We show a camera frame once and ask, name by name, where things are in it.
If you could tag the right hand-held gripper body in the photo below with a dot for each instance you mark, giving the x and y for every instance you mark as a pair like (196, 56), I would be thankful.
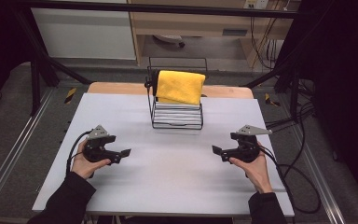
(247, 149)

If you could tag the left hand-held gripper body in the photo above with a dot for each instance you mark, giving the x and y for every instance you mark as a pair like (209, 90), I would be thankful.
(96, 146)

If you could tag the yellow cloth with black edge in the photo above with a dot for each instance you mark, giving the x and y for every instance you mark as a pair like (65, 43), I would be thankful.
(180, 87)

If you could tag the person's left hand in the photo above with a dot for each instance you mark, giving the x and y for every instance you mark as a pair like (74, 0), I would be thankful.
(85, 168)

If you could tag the person's right hand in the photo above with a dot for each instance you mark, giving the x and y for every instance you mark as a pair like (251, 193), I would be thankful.
(258, 174)

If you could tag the wooden table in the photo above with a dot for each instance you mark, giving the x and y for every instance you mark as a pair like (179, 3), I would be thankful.
(121, 88)

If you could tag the white cabinet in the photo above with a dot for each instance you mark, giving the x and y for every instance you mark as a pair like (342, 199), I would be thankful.
(84, 34)

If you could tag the chair base with caster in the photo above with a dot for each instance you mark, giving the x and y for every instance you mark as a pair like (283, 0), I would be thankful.
(169, 38)

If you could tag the light wooden desk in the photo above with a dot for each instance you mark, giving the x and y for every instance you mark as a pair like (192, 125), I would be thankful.
(192, 23)

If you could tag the white power strip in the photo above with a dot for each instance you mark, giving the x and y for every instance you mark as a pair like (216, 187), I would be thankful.
(256, 3)

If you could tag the aluminium rail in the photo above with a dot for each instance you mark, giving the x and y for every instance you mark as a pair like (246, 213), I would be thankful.
(15, 149)
(320, 177)

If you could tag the black metal frame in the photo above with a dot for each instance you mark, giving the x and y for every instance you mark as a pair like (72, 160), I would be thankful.
(167, 8)

